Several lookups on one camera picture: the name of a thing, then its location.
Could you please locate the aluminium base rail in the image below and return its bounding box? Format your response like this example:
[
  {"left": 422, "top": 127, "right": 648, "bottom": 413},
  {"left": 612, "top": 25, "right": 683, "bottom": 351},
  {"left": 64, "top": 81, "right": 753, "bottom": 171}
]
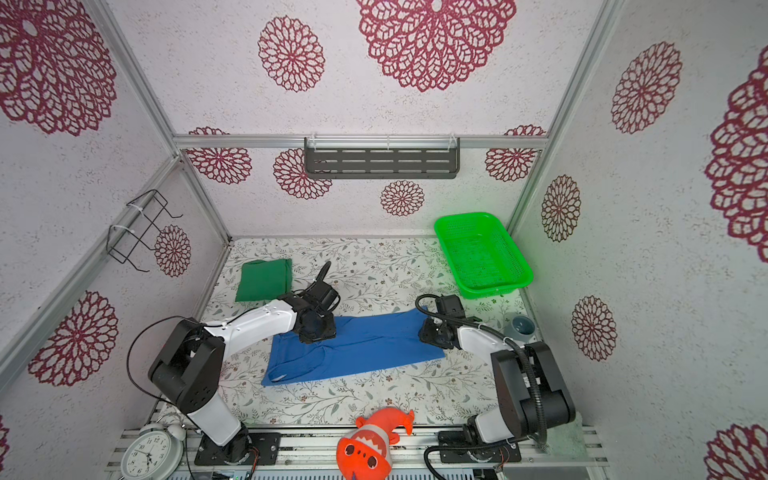
[{"left": 170, "top": 426, "right": 610, "bottom": 479}]

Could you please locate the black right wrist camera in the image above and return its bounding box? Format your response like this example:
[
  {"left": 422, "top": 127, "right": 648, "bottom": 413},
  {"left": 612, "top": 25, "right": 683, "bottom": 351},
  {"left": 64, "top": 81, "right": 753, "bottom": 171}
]
[{"left": 435, "top": 295, "right": 466, "bottom": 320}]

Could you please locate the dark grey wall shelf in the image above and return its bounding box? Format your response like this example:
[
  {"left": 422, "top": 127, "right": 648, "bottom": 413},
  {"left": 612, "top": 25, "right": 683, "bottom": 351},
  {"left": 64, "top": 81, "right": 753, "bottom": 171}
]
[{"left": 303, "top": 138, "right": 461, "bottom": 180}]

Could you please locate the green tank top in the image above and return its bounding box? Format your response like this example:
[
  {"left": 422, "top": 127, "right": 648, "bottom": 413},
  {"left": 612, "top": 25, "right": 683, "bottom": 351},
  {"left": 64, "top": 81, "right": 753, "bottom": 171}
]
[{"left": 235, "top": 259, "right": 293, "bottom": 303}]

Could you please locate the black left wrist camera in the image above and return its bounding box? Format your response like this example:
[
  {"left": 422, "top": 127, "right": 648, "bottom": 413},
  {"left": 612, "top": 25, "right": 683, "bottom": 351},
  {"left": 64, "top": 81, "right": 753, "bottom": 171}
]
[{"left": 303, "top": 281, "right": 340, "bottom": 312}]

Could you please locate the teal green cup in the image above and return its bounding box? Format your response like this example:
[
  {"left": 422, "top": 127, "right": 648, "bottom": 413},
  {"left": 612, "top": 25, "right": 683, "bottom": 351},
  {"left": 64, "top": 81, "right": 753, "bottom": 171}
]
[{"left": 503, "top": 315, "right": 537, "bottom": 344}]

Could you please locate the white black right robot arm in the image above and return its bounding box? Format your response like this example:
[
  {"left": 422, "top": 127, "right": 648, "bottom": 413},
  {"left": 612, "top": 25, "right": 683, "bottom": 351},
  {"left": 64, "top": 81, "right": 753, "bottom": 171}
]
[{"left": 419, "top": 317, "right": 576, "bottom": 447}]

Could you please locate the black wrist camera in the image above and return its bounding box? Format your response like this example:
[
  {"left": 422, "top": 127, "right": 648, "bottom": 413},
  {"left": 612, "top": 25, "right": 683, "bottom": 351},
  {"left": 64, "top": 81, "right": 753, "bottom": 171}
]
[
  {"left": 303, "top": 281, "right": 340, "bottom": 312},
  {"left": 435, "top": 295, "right": 466, "bottom": 320}
]

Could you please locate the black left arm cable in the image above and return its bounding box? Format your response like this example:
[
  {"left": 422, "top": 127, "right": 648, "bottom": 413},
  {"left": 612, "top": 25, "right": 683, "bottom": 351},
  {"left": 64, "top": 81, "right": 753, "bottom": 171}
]
[{"left": 125, "top": 260, "right": 332, "bottom": 480}]

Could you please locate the light green folded cloth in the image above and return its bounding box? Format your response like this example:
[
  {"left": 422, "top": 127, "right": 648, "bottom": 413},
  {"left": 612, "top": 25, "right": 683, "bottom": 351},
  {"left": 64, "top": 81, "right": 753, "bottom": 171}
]
[{"left": 546, "top": 412, "right": 588, "bottom": 459}]

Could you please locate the bright green plastic basket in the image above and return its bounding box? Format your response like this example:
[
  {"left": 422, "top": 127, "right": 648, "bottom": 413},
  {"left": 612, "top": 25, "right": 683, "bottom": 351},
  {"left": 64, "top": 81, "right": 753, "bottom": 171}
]
[{"left": 434, "top": 212, "right": 534, "bottom": 300}]

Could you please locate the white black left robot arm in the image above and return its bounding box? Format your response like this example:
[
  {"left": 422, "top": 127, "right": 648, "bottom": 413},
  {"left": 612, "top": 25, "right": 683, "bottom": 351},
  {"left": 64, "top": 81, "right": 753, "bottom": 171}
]
[{"left": 148, "top": 292, "right": 339, "bottom": 448}]

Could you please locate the blue tank top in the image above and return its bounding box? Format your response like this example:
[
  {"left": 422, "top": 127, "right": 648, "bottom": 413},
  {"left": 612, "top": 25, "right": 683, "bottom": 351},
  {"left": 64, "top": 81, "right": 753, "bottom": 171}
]
[{"left": 261, "top": 310, "right": 445, "bottom": 386}]

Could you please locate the red fish plush toy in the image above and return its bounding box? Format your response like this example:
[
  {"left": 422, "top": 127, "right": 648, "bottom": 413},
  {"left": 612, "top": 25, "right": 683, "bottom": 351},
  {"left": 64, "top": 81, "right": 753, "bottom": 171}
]
[{"left": 336, "top": 407, "right": 415, "bottom": 480}]

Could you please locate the black wire wall rack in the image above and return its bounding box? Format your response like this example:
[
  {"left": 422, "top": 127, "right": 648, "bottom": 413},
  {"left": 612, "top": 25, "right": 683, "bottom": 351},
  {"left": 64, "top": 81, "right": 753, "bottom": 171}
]
[{"left": 105, "top": 189, "right": 183, "bottom": 273}]

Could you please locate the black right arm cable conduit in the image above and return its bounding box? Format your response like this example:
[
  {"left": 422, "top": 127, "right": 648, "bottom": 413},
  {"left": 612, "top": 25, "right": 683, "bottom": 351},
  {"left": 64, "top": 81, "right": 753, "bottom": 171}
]
[{"left": 415, "top": 293, "right": 550, "bottom": 480}]

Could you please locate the white alarm clock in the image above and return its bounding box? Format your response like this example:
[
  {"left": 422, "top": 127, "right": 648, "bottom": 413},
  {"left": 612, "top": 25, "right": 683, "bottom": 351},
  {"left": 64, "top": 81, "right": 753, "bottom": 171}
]
[{"left": 120, "top": 423, "right": 186, "bottom": 480}]

